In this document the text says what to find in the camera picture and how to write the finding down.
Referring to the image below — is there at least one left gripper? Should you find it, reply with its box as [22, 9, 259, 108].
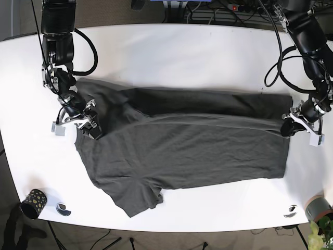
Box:
[280, 107, 324, 146]

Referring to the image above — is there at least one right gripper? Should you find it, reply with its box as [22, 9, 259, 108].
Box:
[52, 100, 104, 140]

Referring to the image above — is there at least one dark grey T-shirt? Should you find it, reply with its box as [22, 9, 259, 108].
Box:
[75, 81, 293, 217]

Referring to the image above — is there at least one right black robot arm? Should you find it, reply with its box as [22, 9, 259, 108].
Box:
[39, 1, 103, 140]

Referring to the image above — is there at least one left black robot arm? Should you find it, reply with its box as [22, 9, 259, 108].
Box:
[274, 1, 332, 146]

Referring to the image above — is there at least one grey plant pot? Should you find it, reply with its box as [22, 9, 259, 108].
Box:
[304, 195, 332, 222]

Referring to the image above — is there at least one black gold-dotted cup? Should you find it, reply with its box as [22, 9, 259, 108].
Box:
[20, 189, 47, 219]

